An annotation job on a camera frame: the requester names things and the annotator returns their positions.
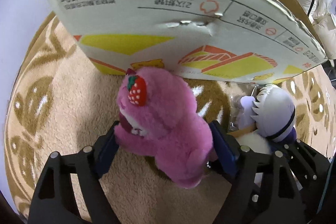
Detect purple white-haired plush doll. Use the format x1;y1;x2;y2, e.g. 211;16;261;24
234;84;297;154

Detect pink strawberry bear plush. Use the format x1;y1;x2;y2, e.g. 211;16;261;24
114;67;213;189

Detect cardboard box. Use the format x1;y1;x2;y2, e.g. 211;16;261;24
48;0;327;84

